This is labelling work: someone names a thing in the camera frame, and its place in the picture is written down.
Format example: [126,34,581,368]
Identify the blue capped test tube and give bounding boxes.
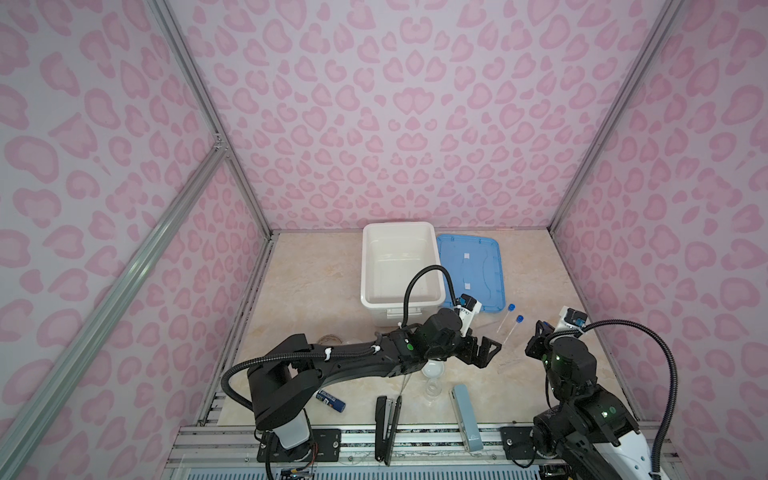
[496,303,516,333]
[502,315,524,345]

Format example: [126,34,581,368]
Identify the white plastic storage bin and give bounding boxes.
[360,222,440,329]

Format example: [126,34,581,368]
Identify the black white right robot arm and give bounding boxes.
[500,321,668,479]

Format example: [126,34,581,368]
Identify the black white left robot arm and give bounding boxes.
[246,308,502,432]

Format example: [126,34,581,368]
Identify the clear glass watch dish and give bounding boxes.
[421,360,445,379]

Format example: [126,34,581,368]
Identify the light blue rectangular case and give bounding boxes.
[450,384,484,453]

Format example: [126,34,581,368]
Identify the small clear glass beaker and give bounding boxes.
[423,378,443,404]

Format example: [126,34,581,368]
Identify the metal tweezers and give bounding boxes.
[398,371,415,397]

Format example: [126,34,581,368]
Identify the blue plastic bin lid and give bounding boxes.
[437,234,507,313]

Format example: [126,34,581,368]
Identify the blue glue stick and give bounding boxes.
[315,390,346,413]

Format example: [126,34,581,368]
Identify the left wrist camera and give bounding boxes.
[455,294,483,336]

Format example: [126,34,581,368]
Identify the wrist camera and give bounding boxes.
[455,294,483,336]
[555,306,589,332]

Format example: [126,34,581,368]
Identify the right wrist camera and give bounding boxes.
[555,306,589,332]

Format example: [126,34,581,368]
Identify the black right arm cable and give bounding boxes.
[584,319,679,475]

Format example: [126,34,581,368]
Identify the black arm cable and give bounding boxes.
[584,319,679,475]
[220,264,459,412]

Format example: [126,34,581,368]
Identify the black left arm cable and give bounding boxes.
[220,264,459,412]

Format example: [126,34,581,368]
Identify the aluminium front rail base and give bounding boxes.
[161,423,577,479]

